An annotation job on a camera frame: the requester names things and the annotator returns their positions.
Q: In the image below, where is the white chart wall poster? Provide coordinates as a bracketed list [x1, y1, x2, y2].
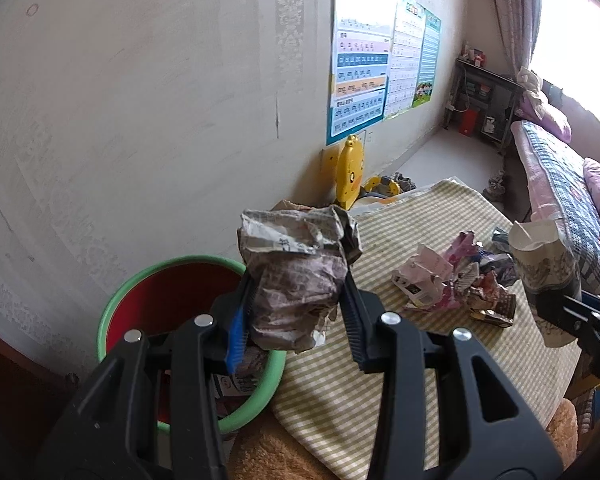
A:
[384, 0, 427, 120]

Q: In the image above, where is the pink snack wrapper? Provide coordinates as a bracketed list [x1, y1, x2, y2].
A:
[430, 230, 481, 306]

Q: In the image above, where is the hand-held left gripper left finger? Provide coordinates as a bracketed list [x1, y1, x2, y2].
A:
[37, 274, 255, 480]

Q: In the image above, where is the green trash bin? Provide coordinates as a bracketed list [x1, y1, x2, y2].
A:
[97, 256, 287, 436]

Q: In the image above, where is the red box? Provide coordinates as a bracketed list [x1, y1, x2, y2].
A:
[459, 108, 480, 136]

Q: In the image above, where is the bed with quilt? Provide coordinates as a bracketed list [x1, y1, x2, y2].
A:
[510, 120, 600, 293]

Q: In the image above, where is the green bordered wall poster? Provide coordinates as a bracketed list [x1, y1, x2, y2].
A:
[411, 10, 442, 108]

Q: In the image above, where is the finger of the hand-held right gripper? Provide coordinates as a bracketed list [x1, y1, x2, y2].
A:
[530, 282, 600, 342]

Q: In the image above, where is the pile of crumpled wrappers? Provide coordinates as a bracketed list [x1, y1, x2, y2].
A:
[391, 244, 453, 311]

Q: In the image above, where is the beige plush toy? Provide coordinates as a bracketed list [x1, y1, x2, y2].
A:
[517, 66, 543, 98]

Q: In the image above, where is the dark metal shelf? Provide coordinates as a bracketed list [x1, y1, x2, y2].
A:
[442, 57, 523, 153]

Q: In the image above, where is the paper cup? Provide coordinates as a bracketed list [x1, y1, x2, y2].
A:
[507, 219, 581, 348]

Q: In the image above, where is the yellow toy vehicle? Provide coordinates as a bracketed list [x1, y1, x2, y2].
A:
[362, 175, 401, 198]

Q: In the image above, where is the checkered tablecloth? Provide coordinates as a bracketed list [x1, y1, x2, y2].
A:
[272, 178, 583, 480]

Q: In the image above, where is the brown cigarette box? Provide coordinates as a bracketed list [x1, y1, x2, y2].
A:
[469, 292, 517, 329]

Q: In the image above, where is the purple pillow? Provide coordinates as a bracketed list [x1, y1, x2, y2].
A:
[519, 95, 572, 143]

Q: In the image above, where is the red crumpled wrapper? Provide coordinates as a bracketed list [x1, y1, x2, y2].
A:
[472, 270, 507, 306]

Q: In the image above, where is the floral curtain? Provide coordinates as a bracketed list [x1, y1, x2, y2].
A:
[485, 0, 543, 73]

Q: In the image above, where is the brown paper bag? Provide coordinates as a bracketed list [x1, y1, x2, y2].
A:
[237, 205, 365, 353]

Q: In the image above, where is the blue striped wall poster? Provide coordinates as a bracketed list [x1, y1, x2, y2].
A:
[326, 0, 398, 146]

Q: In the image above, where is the pair of worn shoes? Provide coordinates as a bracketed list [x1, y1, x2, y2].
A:
[482, 170, 507, 203]

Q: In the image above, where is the yellow duck toy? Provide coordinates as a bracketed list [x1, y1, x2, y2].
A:
[336, 135, 366, 208]

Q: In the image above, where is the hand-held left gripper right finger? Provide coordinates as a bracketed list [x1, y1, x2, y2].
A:
[340, 272, 566, 480]

